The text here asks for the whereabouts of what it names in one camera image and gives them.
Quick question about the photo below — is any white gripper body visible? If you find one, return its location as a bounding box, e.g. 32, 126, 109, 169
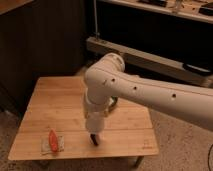
83, 98, 109, 118

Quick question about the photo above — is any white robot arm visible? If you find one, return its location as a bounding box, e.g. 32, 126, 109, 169
84, 53, 213, 134

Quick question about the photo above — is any black eraser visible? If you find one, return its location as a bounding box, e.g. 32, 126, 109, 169
90, 134, 99, 146

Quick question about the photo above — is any green round plate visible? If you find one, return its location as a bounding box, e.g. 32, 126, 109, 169
109, 96, 118, 112

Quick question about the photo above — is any wooden folding table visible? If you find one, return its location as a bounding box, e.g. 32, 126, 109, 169
8, 76, 159, 169

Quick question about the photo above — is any orange carrot toy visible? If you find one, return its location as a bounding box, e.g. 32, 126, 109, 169
49, 130, 58, 152

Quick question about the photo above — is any clear plastic wrapper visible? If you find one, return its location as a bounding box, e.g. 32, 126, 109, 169
41, 136, 65, 155

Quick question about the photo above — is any grey metal floor beam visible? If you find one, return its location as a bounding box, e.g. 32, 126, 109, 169
86, 37, 213, 88

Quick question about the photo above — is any metal vertical pole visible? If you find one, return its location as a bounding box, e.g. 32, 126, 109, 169
93, 0, 100, 40

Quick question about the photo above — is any white shelf with items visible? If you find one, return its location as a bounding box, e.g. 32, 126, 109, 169
101, 0, 213, 24

